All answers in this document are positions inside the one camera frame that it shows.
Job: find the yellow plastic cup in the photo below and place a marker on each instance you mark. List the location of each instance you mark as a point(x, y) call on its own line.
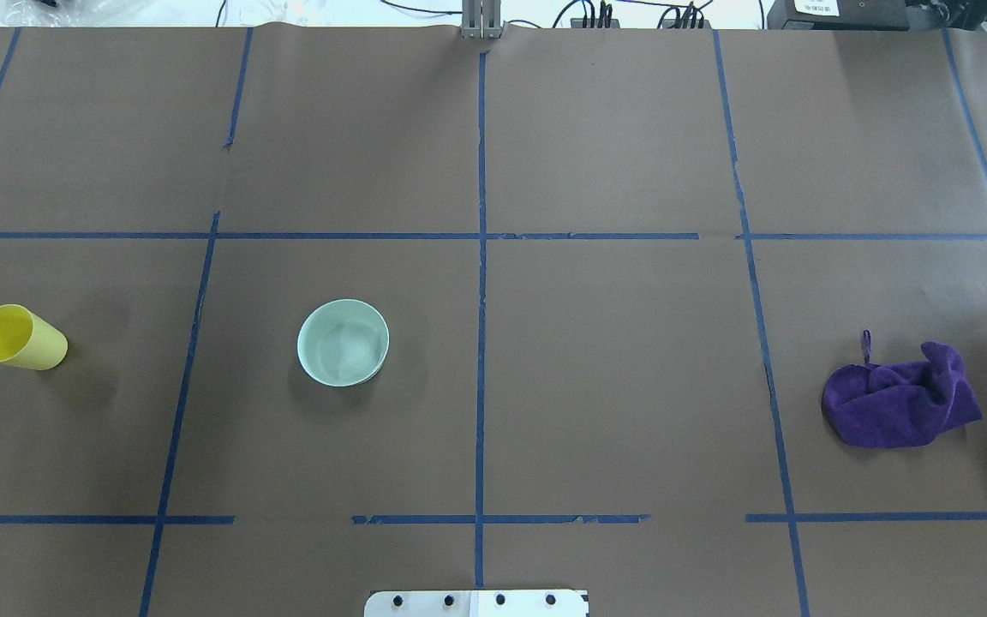
point(26, 341)

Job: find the black box device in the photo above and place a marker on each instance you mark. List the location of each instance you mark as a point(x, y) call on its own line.
point(838, 15)

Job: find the mint green bowl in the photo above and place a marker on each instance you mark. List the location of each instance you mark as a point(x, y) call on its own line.
point(343, 343)

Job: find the purple cloth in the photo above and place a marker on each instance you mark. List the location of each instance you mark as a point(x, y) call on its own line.
point(889, 406)

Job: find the aluminium frame post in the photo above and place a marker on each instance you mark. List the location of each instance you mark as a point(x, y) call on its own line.
point(481, 19)

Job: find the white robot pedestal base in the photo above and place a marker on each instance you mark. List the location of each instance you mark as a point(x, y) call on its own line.
point(519, 602)

